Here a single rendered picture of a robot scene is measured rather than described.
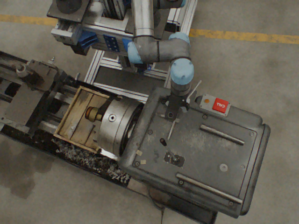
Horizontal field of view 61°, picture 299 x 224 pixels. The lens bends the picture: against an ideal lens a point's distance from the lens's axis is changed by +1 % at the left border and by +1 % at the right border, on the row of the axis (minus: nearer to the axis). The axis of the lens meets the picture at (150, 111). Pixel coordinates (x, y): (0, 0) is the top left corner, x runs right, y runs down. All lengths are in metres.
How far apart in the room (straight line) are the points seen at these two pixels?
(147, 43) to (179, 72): 0.16
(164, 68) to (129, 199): 1.25
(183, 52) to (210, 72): 1.85
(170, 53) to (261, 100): 1.92
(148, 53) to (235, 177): 0.64
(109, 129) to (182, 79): 0.53
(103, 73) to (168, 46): 1.67
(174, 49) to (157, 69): 1.56
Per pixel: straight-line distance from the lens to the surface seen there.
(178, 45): 0.89
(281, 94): 2.81
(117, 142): 1.23
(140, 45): 0.89
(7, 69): 2.07
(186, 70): 0.82
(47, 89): 1.64
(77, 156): 1.93
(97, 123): 1.37
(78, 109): 1.67
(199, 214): 1.85
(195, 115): 1.18
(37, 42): 3.23
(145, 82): 2.40
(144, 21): 0.91
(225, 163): 1.16
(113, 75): 2.48
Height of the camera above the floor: 2.37
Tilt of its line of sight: 71 degrees down
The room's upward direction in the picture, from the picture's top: 10 degrees counter-clockwise
